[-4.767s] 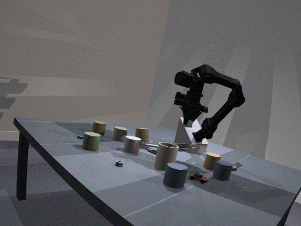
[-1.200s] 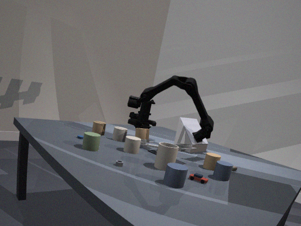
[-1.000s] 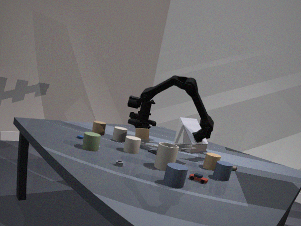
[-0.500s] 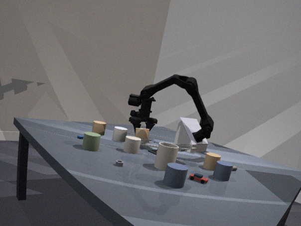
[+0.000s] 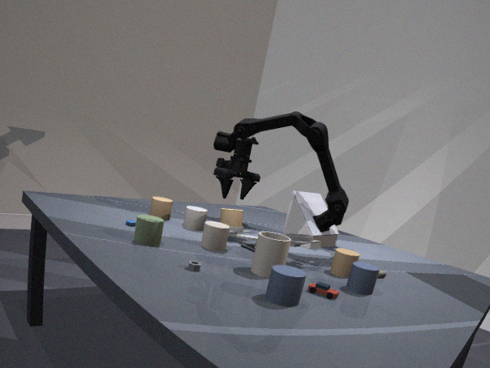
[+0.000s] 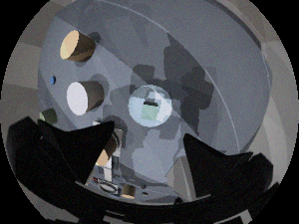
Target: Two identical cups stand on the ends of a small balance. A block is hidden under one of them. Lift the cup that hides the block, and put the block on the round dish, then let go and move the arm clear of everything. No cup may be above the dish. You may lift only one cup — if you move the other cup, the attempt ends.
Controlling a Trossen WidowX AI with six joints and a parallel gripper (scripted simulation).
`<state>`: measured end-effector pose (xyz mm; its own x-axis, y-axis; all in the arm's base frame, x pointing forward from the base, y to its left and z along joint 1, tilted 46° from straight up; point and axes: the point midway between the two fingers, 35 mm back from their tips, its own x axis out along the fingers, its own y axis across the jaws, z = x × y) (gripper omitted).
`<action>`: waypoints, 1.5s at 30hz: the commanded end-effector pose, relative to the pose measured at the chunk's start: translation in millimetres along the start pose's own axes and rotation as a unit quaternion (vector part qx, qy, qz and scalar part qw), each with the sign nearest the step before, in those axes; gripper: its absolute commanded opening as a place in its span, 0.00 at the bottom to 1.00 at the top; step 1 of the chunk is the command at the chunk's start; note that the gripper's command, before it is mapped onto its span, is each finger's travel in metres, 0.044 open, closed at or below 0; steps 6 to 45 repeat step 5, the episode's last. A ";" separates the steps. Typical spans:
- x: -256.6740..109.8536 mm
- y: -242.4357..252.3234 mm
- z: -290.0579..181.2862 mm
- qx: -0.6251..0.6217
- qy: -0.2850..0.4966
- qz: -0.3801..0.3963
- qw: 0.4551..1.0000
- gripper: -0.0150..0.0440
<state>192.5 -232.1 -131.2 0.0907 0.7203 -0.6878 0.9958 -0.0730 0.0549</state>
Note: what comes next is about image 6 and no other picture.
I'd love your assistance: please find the brown cylinder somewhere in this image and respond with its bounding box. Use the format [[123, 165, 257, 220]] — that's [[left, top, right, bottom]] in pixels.
[[61, 31, 96, 63], [122, 184, 135, 199], [96, 135, 118, 165]]

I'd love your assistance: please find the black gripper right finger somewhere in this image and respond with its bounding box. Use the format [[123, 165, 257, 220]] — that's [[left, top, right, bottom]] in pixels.
[[182, 132, 253, 199]]

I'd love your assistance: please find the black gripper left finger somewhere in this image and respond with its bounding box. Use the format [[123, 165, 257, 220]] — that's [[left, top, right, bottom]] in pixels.
[[37, 118, 115, 184]]

